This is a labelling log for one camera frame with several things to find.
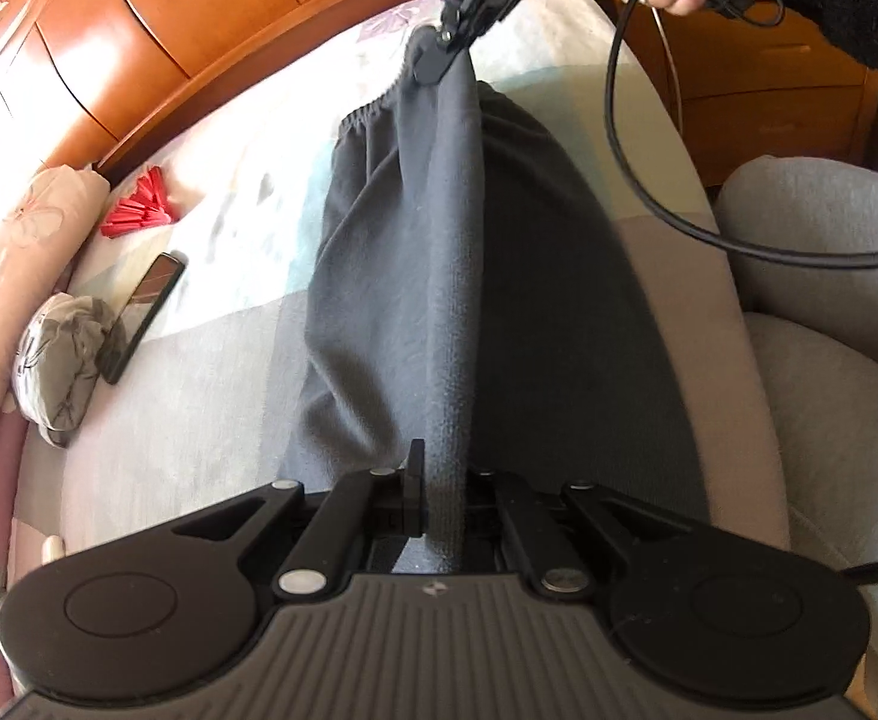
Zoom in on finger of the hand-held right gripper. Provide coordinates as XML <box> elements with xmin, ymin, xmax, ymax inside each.
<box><xmin>407</xmin><ymin>21</ymin><xmax>479</xmax><ymax>87</ymax></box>

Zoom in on grey-green bundled cloth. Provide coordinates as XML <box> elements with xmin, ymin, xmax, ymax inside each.
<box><xmin>13</xmin><ymin>292</ymin><xmax>121</xmax><ymax>447</ymax></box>

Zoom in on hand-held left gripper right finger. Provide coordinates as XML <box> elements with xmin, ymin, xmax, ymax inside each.
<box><xmin>469</xmin><ymin>469</ymin><xmax>710</xmax><ymax>598</ymax></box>

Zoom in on dark grey pants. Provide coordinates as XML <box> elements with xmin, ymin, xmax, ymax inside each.
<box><xmin>293</xmin><ymin>52</ymin><xmax>710</xmax><ymax>578</ymax></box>

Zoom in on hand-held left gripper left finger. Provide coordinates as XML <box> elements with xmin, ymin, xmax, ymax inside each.
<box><xmin>173</xmin><ymin>439</ymin><xmax>429</xmax><ymax>604</ymax></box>

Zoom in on red folding fan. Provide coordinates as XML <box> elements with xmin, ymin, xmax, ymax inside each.
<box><xmin>100</xmin><ymin>169</ymin><xmax>178</xmax><ymax>239</ymax></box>

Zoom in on orange wooden headboard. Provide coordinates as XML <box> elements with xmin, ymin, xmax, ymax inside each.
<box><xmin>0</xmin><ymin>0</ymin><xmax>470</xmax><ymax>226</ymax></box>

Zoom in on pink floral quilt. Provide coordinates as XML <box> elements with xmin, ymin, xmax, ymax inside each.
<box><xmin>0</xmin><ymin>165</ymin><xmax>114</xmax><ymax>720</ymax></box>

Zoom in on orange wooden nightstand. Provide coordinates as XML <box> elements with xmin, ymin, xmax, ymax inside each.
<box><xmin>619</xmin><ymin>0</ymin><xmax>878</xmax><ymax>188</ymax></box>

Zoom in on black smartphone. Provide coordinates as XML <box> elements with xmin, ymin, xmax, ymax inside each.
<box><xmin>98</xmin><ymin>251</ymin><xmax>187</xmax><ymax>386</ymax></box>

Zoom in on person's grey trouser leg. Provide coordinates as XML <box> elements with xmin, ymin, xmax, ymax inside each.
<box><xmin>739</xmin><ymin>311</ymin><xmax>878</xmax><ymax>691</ymax></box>
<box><xmin>712</xmin><ymin>154</ymin><xmax>878</xmax><ymax>316</ymax></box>

